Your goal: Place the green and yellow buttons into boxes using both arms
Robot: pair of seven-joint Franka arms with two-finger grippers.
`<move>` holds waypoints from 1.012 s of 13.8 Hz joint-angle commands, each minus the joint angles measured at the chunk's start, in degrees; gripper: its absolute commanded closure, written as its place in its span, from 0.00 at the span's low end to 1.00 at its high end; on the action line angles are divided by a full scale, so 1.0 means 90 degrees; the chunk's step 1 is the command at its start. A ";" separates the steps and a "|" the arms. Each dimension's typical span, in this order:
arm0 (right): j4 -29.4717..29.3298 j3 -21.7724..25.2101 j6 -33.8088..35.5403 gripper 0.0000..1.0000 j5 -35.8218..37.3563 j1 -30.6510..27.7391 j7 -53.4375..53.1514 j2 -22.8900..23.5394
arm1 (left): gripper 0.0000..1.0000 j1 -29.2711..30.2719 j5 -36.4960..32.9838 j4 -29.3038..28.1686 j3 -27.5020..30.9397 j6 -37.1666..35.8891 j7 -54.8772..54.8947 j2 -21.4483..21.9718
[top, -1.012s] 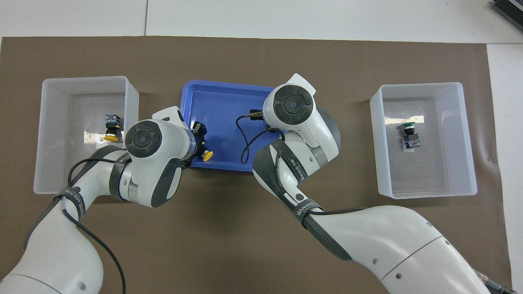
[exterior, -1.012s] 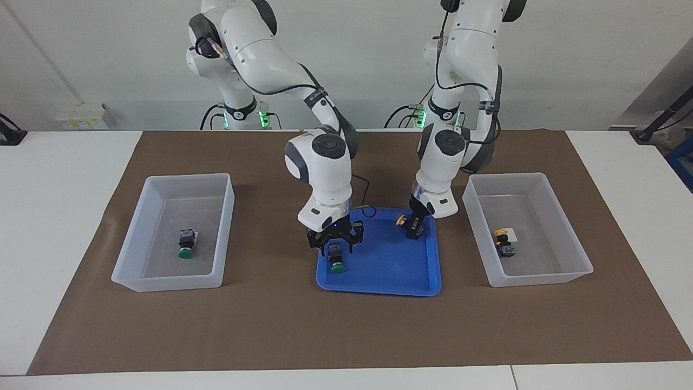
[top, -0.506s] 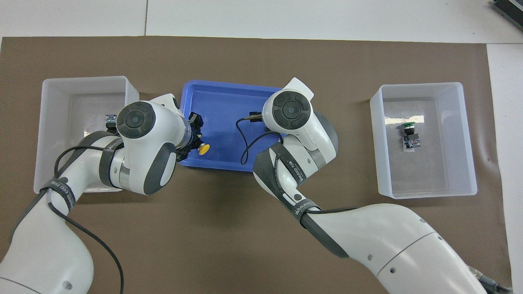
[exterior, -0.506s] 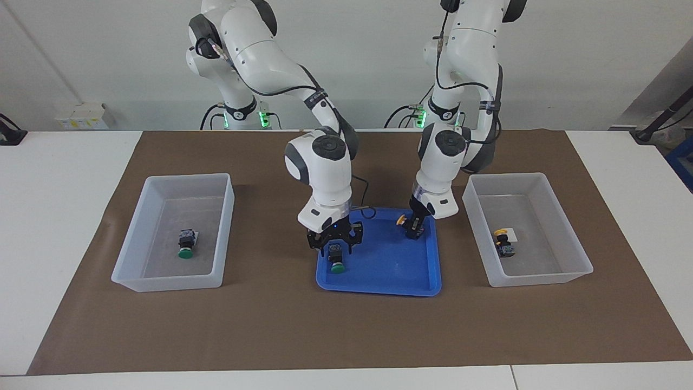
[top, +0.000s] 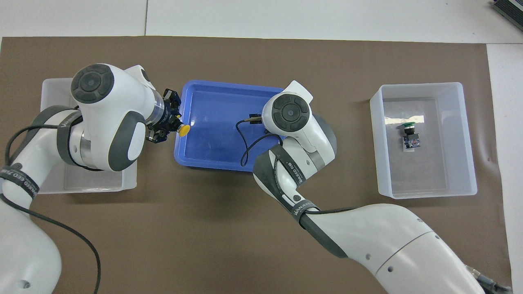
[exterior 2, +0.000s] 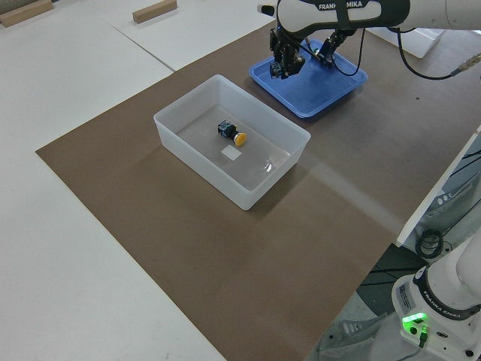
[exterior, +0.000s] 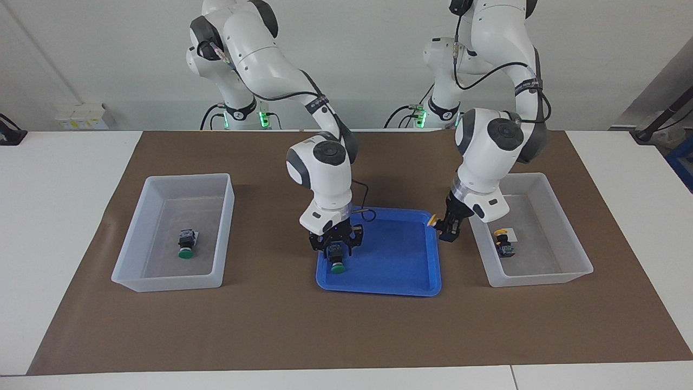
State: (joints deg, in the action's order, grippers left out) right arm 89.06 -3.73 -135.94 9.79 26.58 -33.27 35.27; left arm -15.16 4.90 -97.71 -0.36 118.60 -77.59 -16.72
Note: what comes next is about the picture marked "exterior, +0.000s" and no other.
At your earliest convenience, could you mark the brown table mat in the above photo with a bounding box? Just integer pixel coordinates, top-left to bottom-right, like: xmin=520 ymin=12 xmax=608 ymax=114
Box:
xmin=27 ymin=129 xmax=693 ymax=376

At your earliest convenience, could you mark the black base cable bundle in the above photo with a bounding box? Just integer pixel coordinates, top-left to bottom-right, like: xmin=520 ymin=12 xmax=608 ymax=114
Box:
xmin=383 ymin=80 xmax=436 ymax=129

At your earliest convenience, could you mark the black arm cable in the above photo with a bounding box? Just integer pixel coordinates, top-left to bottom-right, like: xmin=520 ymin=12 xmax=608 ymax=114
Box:
xmin=453 ymin=0 xmax=553 ymax=124
xmin=200 ymin=41 xmax=377 ymax=224

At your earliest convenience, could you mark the black clamp bracket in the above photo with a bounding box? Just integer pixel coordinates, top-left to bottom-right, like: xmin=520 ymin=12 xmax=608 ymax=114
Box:
xmin=0 ymin=113 xmax=28 ymax=146

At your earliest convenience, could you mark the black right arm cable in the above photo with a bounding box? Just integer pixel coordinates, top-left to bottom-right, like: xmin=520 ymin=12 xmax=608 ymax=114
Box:
xmin=200 ymin=41 xmax=377 ymax=224

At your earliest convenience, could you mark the black stand pole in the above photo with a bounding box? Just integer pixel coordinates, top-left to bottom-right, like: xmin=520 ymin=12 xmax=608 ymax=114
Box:
xmin=631 ymin=87 xmax=693 ymax=142

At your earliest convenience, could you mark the blue crate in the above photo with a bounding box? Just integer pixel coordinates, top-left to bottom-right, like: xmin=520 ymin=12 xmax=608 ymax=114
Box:
xmin=665 ymin=138 xmax=693 ymax=193

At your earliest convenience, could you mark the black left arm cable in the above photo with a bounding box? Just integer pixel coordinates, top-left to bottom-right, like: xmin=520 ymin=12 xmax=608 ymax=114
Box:
xmin=453 ymin=0 xmax=553 ymax=124

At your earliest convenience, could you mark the blue plastic tray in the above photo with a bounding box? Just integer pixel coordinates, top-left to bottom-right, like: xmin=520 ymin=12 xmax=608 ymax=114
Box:
xmin=316 ymin=207 xmax=442 ymax=297

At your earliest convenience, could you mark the translucent white plastic box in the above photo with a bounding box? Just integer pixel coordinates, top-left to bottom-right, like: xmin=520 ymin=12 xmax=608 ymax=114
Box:
xmin=462 ymin=173 xmax=594 ymax=288
xmin=111 ymin=173 xmax=236 ymax=293

